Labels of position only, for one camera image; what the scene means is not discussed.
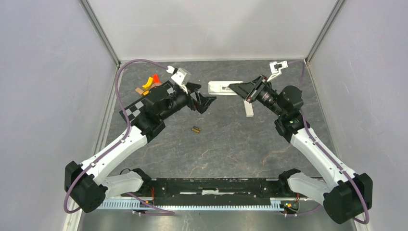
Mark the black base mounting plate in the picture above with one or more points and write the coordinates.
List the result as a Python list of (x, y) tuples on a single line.
[(214, 191)]

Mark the brown toy block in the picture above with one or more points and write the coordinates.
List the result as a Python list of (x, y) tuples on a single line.
[(139, 91)]

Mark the white remote control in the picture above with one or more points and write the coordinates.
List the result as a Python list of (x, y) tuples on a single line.
[(221, 87), (248, 109)]

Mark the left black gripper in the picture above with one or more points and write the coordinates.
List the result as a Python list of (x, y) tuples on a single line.
[(202, 102)]

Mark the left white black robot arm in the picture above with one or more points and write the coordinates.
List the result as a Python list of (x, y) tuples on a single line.
[(89, 184)]

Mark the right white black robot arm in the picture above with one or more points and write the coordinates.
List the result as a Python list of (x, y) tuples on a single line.
[(342, 192)]

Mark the red toy block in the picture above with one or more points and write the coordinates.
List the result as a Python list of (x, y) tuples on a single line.
[(156, 78)]

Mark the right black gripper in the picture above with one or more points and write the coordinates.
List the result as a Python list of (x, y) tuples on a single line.
[(250, 90)]

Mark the checkerboard calibration plate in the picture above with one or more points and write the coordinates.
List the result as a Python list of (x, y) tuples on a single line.
[(154, 103)]

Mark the white slotted cable duct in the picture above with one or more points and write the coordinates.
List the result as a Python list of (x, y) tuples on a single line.
[(126, 203)]

